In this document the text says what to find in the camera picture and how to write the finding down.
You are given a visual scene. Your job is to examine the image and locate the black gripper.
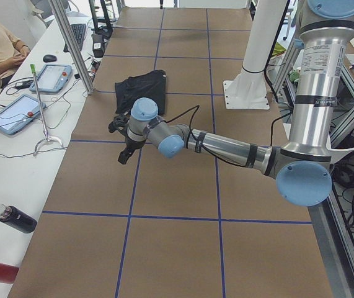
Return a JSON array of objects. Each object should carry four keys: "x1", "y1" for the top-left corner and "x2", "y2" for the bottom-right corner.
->
[{"x1": 118, "y1": 137, "x2": 143, "y2": 165}]

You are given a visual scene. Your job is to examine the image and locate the black graphic t-shirt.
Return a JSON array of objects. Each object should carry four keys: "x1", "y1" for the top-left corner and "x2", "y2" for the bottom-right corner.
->
[{"x1": 115, "y1": 70, "x2": 167, "y2": 115}]

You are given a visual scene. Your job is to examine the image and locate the metal stand green tip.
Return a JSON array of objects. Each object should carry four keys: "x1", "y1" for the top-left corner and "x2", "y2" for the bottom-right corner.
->
[{"x1": 30, "y1": 63, "x2": 63, "y2": 156}]

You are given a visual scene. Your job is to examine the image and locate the far blue teach pendant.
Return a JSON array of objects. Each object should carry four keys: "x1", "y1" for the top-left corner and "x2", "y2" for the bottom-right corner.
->
[{"x1": 35, "y1": 63, "x2": 73, "y2": 94}]

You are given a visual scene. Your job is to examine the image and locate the blue teach pendant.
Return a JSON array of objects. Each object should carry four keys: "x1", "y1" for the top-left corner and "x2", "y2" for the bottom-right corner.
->
[
  {"x1": 35, "y1": 63, "x2": 73, "y2": 94},
  {"x1": 0, "y1": 94, "x2": 40, "y2": 135}
]

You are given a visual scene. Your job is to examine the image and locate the black computer mouse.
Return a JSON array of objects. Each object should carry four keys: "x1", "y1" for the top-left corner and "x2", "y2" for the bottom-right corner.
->
[{"x1": 43, "y1": 54, "x2": 57, "y2": 63}]

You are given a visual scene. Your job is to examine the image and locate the near blue teach pendant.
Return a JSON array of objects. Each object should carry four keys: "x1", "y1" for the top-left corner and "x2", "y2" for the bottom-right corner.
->
[{"x1": 0, "y1": 94, "x2": 40, "y2": 135}]

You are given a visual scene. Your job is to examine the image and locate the black keyboard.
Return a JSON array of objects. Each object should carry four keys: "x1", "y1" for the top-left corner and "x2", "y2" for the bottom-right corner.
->
[{"x1": 70, "y1": 24, "x2": 87, "y2": 50}]

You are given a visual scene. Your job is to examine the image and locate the black water bottle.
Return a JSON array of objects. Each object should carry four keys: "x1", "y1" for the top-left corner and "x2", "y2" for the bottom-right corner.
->
[{"x1": 0, "y1": 204, "x2": 37, "y2": 233}]

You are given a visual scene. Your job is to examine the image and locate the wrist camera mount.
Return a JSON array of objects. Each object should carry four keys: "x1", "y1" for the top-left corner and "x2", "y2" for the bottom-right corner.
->
[{"x1": 108, "y1": 114, "x2": 130, "y2": 135}]

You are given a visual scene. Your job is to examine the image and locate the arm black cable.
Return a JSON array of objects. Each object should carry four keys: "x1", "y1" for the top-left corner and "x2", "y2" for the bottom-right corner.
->
[{"x1": 162, "y1": 104, "x2": 292, "y2": 165}]

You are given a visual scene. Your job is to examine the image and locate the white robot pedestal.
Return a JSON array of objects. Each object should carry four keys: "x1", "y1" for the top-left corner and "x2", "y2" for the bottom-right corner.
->
[{"x1": 223, "y1": 0, "x2": 289, "y2": 110}]

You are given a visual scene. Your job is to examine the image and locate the aluminium frame column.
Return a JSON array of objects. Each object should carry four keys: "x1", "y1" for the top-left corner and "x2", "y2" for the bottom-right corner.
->
[{"x1": 49, "y1": 0, "x2": 94, "y2": 95}]

